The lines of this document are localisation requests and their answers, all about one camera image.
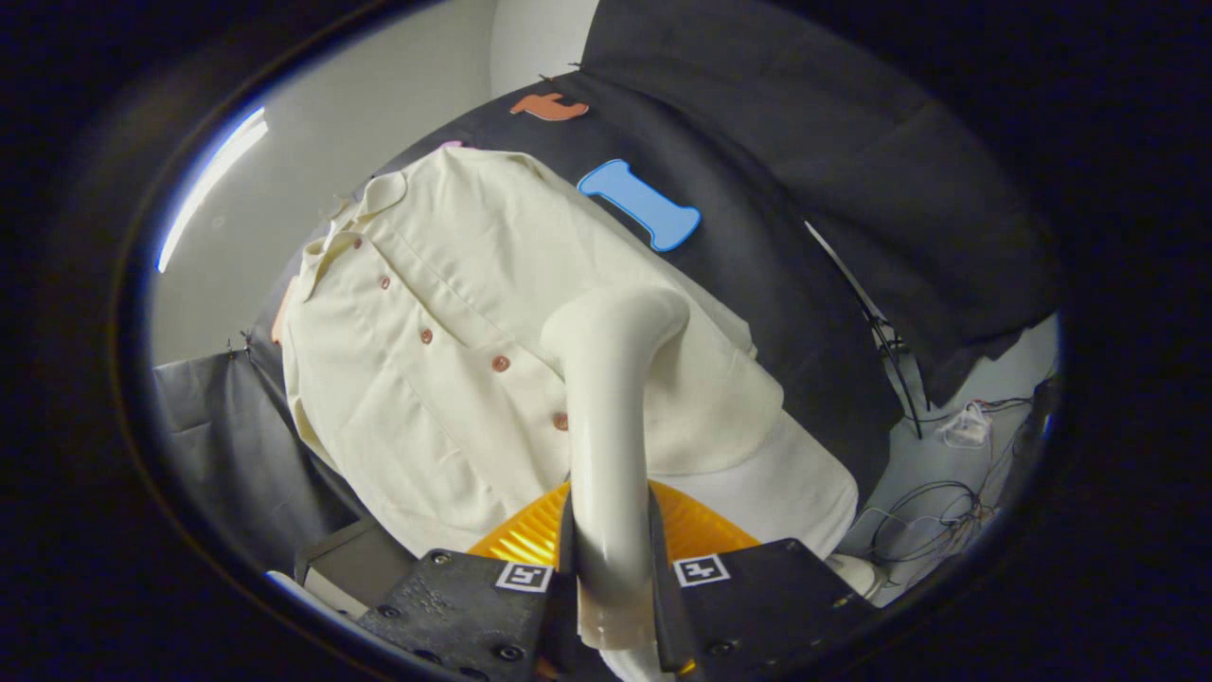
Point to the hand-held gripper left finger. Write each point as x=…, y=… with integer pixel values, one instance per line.
x=473, y=601

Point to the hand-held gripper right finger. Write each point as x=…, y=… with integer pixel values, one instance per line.
x=757, y=597

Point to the cream button-up shirt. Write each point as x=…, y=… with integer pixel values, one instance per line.
x=445, y=284

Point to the white round object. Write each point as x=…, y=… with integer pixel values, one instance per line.
x=857, y=573

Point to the grey cabinet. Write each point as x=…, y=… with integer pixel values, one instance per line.
x=360, y=564

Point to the clear plastic bag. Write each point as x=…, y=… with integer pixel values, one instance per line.
x=966, y=426

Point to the pair of black clips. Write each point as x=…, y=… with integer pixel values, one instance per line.
x=239, y=345
x=559, y=73

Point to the black backdrop cloth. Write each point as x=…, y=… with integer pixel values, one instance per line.
x=805, y=142

